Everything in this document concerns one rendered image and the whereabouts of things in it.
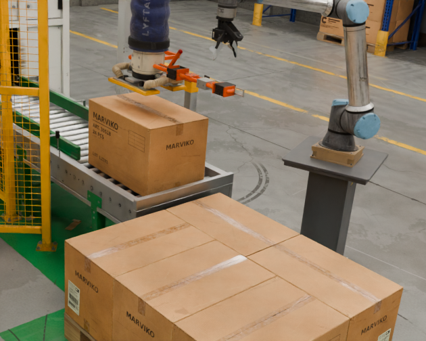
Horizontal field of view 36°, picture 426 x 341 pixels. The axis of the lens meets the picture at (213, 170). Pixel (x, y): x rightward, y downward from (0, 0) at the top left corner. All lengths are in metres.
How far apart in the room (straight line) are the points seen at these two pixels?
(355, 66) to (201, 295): 1.48
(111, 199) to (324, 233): 1.27
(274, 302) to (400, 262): 1.80
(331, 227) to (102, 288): 1.53
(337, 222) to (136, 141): 1.25
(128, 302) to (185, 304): 0.26
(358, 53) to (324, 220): 1.02
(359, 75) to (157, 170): 1.17
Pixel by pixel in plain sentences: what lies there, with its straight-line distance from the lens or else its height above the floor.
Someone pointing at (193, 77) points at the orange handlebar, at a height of 1.21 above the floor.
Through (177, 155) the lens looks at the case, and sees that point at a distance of 3.55.
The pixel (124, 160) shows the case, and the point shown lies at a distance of 3.63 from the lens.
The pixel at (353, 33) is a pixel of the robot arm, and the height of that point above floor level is 1.49.
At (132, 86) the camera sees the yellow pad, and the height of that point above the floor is 1.10.
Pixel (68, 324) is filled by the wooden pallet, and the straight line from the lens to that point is 3.34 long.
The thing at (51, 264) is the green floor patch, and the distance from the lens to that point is 4.00.
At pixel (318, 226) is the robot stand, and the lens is 3.92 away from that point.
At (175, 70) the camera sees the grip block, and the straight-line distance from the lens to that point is 3.41.
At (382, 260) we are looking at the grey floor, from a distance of 4.41.
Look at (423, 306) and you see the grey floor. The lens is 4.03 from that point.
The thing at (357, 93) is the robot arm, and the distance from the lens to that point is 3.54.
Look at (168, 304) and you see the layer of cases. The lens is 2.68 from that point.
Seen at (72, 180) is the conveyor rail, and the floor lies 0.50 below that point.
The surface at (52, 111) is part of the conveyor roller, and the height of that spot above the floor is 0.55.
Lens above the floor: 2.04
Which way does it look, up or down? 22 degrees down
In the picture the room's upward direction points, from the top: 5 degrees clockwise
